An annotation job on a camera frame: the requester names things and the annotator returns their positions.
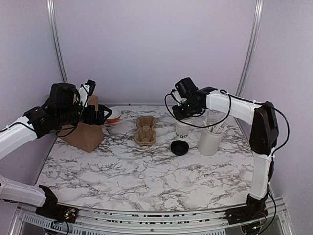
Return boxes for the white utensil holder cup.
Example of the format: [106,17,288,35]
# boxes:
[198,128,224,156]

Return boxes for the white plastic stirrers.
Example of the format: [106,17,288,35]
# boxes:
[203,117,228,134]

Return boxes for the black plastic cup lid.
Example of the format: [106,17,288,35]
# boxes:
[170,140,189,156]

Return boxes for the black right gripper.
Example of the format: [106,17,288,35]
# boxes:
[172,99,200,120]

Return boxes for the left aluminium corner post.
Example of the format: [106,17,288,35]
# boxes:
[46,0,68,83]

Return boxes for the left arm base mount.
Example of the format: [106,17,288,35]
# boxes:
[36,185,78,223]

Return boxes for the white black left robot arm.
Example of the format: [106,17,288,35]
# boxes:
[0,80,112,158]

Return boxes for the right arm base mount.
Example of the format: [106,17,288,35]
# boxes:
[223,193,268,225]

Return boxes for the orange white bowl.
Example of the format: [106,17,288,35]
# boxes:
[106,107,122,124]

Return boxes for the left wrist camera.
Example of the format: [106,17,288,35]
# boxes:
[79,79,96,98]

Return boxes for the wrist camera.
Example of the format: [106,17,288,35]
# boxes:
[79,79,96,98]
[170,77,198,103]

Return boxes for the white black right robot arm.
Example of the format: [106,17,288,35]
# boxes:
[169,85,279,219]

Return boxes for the brown cardboard cup carrier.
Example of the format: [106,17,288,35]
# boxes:
[134,116,157,147]

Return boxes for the right aluminium corner post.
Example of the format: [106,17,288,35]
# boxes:
[236,0,264,96]

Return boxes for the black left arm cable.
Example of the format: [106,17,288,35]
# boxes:
[55,97,86,138]

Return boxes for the white paper coffee cup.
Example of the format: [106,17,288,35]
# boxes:
[175,117,193,138]

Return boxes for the brown paper takeout bag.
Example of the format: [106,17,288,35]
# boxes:
[46,94,104,154]

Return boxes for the aluminium corner post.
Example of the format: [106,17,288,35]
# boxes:
[46,0,68,83]
[236,0,264,96]

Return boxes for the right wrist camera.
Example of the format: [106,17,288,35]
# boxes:
[170,77,198,103]

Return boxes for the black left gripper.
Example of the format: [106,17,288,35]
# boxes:
[57,102,112,126]

